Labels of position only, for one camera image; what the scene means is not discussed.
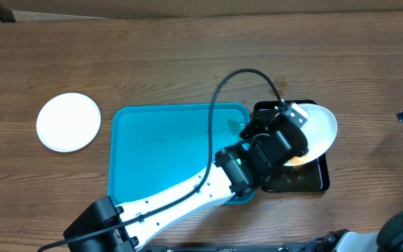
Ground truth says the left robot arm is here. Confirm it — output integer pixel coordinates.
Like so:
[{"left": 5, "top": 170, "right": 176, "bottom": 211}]
[{"left": 64, "top": 101, "right": 310, "bottom": 251}]

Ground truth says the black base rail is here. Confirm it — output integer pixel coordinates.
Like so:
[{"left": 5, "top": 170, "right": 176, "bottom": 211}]
[{"left": 141, "top": 243, "right": 323, "bottom": 252}]

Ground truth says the white plate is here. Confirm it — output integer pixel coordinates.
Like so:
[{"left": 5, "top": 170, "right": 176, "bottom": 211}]
[
  {"left": 36, "top": 92, "right": 101, "bottom": 153},
  {"left": 284, "top": 104, "right": 338, "bottom": 167}
]

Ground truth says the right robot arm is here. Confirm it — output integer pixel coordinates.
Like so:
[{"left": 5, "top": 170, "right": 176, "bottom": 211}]
[{"left": 306, "top": 111, "right": 403, "bottom": 252}]

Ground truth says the black water tray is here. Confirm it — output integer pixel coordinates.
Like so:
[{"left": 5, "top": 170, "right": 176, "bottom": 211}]
[{"left": 253, "top": 99, "right": 331, "bottom": 193}]

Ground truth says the teal plastic tray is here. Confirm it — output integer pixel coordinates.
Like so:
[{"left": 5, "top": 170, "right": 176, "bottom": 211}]
[{"left": 107, "top": 101, "right": 257, "bottom": 206}]

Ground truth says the white plate top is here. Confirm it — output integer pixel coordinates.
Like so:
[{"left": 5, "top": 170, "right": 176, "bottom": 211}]
[{"left": 36, "top": 92, "right": 101, "bottom": 153}]

